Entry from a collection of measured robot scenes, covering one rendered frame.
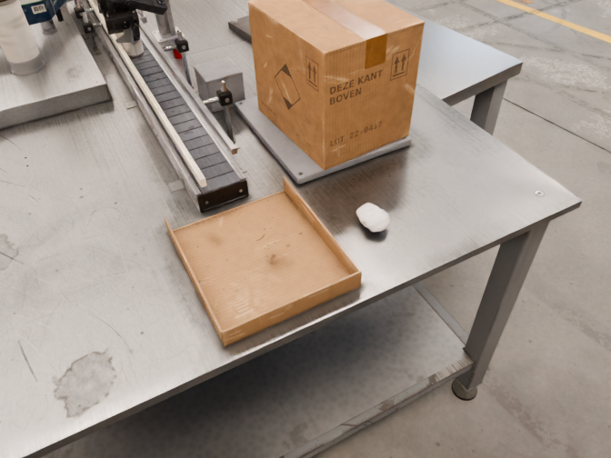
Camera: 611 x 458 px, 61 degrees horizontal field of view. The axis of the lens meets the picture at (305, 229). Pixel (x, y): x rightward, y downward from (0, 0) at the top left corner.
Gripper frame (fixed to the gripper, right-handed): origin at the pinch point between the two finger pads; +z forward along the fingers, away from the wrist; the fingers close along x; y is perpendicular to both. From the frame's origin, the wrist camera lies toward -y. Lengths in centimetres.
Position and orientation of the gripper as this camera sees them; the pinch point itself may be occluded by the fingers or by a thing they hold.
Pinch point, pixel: (135, 39)
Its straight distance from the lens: 158.2
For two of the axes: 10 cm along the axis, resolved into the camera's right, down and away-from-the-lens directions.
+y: -8.8, 3.4, -3.2
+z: -2.1, 3.1, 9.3
